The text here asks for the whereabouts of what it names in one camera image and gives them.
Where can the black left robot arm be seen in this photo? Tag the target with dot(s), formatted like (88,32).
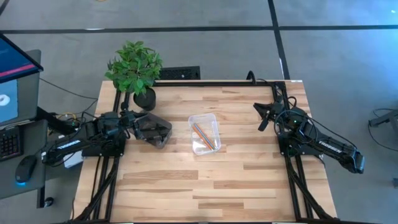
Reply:
(68,146)

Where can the black stand legs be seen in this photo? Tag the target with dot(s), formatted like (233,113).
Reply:
(385,116)

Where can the grey monitor light blue screen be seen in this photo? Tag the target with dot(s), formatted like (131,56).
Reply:
(29,93)

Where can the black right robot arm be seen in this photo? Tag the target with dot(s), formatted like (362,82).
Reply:
(332,146)

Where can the grey side desk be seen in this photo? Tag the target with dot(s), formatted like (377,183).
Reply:
(9,189)

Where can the grey translucent plastic bin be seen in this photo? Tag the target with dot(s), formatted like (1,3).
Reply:
(161,140)

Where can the dark blue screen monitor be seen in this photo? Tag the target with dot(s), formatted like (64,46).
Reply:
(15,59)

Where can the light blue pencil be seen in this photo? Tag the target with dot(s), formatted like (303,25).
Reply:
(205,137)

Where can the black aluminium table frame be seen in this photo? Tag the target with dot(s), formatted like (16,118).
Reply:
(217,84)

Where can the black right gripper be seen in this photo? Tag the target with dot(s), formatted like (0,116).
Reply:
(275,112)

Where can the green potted plant black pot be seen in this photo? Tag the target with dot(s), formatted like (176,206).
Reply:
(133,67)

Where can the white cardboard box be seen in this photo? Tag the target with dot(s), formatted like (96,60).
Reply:
(74,160)

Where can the black caster wheel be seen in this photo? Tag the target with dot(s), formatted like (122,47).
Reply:
(48,202)

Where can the black computer mouse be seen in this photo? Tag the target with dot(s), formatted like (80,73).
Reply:
(25,169)

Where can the clear plastic bin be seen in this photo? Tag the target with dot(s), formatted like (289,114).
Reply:
(202,150)

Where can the black keyboard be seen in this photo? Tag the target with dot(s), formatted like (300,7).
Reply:
(9,144)

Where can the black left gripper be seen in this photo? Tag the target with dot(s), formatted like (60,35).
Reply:
(127,121)

